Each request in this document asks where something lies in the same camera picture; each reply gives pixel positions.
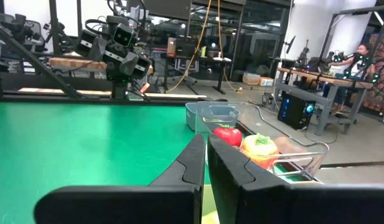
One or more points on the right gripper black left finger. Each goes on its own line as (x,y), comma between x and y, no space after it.
(117,205)

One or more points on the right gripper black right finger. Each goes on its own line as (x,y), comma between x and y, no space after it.
(272,205)

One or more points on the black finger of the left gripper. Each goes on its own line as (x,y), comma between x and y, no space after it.
(99,48)
(129,63)

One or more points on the orange toy bell pepper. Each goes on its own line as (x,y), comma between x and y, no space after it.
(260,149)

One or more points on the large red toy tomato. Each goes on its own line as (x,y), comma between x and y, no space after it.
(228,135)

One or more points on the small monitor on arm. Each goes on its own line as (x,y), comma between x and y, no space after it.
(290,44)

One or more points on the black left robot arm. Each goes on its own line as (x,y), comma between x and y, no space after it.
(120,90)

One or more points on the wooden background table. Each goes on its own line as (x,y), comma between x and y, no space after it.
(73,63)

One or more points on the small cardboard box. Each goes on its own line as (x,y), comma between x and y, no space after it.
(171,46)

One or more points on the clear plastic basket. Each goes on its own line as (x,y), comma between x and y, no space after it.
(297,154)

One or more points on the black equipment case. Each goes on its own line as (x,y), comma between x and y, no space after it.
(185,48)

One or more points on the black background desk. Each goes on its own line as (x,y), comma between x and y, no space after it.
(194,58)

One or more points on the green table mat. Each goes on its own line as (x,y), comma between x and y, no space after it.
(86,140)

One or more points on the black office chair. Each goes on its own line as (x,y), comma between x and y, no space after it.
(22,29)

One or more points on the small teal plastic basket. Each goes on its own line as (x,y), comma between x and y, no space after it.
(191,118)

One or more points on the black computer tower blue lights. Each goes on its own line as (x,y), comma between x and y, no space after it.
(292,110)

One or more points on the wooden workbench with grey legs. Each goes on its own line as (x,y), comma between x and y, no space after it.
(335,81)

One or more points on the background robot with green lights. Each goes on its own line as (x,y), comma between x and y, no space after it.
(347,73)

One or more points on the orange patterned painting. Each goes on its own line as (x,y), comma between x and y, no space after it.
(383,93)

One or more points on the person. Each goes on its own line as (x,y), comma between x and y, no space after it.
(363,49)

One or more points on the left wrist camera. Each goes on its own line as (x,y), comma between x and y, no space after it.
(123,35)

